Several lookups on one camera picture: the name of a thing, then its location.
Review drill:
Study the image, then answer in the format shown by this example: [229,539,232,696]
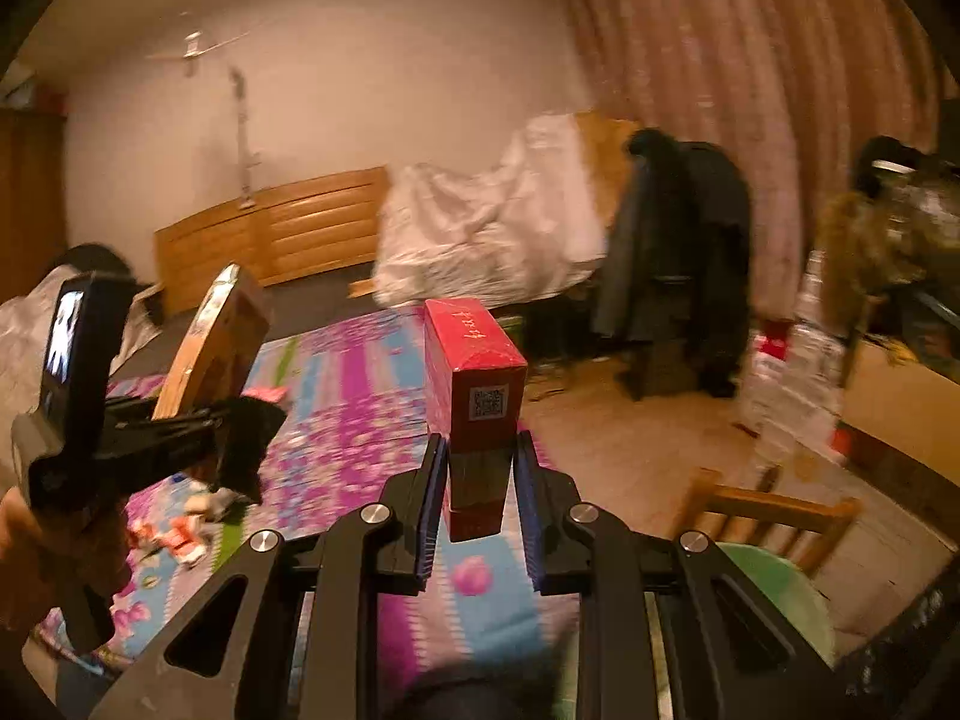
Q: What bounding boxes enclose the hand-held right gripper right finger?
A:
[512,431,852,720]

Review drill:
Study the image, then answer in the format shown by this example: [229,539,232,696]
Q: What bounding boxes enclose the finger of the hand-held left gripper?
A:
[214,396,287,505]

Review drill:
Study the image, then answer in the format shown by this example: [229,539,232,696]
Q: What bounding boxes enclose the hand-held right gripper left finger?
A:
[90,431,451,720]

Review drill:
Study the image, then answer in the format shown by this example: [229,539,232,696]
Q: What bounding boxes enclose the brown gold carton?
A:
[152,262,271,421]

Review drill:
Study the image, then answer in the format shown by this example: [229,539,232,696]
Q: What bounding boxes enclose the red white wrapper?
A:
[127,487,241,567]

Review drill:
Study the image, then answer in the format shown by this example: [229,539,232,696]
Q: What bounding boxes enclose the red carton box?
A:
[424,298,528,543]

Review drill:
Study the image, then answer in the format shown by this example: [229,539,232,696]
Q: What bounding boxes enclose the person's left hand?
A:
[0,491,130,631]

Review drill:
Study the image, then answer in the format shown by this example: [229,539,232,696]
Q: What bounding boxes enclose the white cloth bundle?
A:
[0,262,162,391]

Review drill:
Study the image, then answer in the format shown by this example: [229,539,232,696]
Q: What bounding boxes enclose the printed blanket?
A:
[37,304,593,720]

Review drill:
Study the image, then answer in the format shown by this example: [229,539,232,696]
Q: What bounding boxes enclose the grey mattress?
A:
[112,270,421,376]

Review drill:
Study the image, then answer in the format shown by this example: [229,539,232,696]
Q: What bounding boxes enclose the wooden headboard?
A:
[154,167,391,316]

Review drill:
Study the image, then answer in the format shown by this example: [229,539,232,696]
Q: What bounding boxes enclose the slat-back wooden chair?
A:
[671,467,863,578]

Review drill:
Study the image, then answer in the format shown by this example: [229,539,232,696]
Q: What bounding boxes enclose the wooden wardrobe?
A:
[0,109,72,301]

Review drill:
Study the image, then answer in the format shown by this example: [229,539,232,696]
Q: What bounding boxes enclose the tall metal stand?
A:
[229,66,263,211]

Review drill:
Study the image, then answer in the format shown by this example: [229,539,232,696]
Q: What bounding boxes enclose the white satin cloth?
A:
[373,112,608,308]

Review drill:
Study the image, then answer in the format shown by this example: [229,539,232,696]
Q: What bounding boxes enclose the dark jackets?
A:
[590,127,753,398]

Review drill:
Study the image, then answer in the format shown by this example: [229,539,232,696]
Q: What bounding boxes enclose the stack of water bottle packs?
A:
[739,270,848,466]

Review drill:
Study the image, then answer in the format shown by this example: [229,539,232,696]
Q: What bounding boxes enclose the tan wooden board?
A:
[574,111,638,256]

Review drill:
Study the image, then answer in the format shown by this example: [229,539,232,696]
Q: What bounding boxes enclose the white ceiling fan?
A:
[146,30,252,80]

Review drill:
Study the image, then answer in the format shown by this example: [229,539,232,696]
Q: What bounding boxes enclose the black plastic bag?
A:
[832,585,960,720]

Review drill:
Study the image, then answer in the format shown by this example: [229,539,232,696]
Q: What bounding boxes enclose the fur-hooded coat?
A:
[814,191,912,346]

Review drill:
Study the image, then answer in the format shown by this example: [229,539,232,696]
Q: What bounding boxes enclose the clear bag of clothes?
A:
[855,135,960,278]

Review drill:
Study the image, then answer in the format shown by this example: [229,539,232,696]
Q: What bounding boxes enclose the pink patterned curtain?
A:
[562,0,946,316]

